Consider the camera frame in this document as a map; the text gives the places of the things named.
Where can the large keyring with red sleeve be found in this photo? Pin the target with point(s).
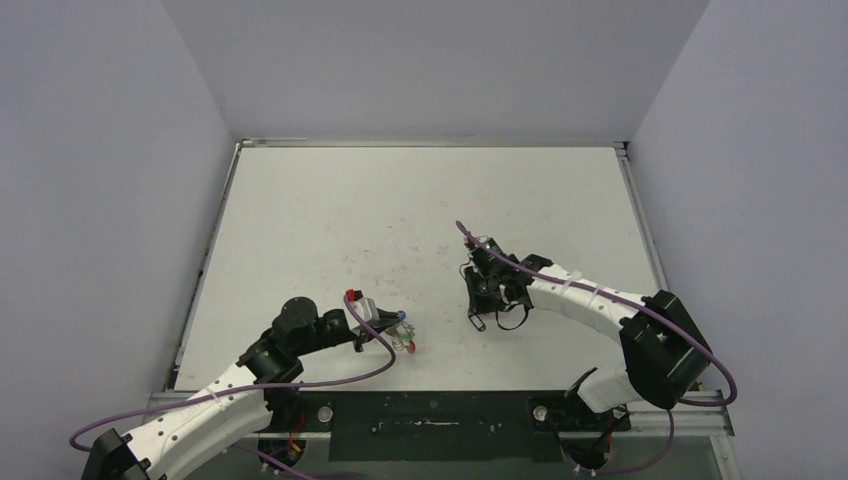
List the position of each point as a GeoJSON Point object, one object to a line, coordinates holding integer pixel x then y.
{"type": "Point", "coordinates": [402, 337]}

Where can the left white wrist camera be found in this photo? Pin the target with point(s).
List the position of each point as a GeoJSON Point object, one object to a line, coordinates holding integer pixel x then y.
{"type": "Point", "coordinates": [359, 308]}

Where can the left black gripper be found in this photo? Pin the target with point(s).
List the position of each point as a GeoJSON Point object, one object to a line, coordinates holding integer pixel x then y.
{"type": "Point", "coordinates": [386, 319]}

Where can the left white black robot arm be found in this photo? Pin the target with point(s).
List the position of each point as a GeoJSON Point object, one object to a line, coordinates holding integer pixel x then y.
{"type": "Point", "coordinates": [259, 387]}

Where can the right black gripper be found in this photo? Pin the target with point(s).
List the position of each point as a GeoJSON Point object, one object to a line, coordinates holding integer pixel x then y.
{"type": "Point", "coordinates": [490, 291]}

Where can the black key tag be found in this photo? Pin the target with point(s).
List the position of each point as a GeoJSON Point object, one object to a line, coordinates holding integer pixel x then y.
{"type": "Point", "coordinates": [478, 324]}

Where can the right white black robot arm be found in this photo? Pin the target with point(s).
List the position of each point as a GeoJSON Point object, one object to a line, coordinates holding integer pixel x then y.
{"type": "Point", "coordinates": [663, 351]}

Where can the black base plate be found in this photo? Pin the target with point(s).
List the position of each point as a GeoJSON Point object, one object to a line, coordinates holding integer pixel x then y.
{"type": "Point", "coordinates": [450, 426]}

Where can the aluminium frame rail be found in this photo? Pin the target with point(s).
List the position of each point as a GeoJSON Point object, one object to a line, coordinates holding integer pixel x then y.
{"type": "Point", "coordinates": [645, 420]}

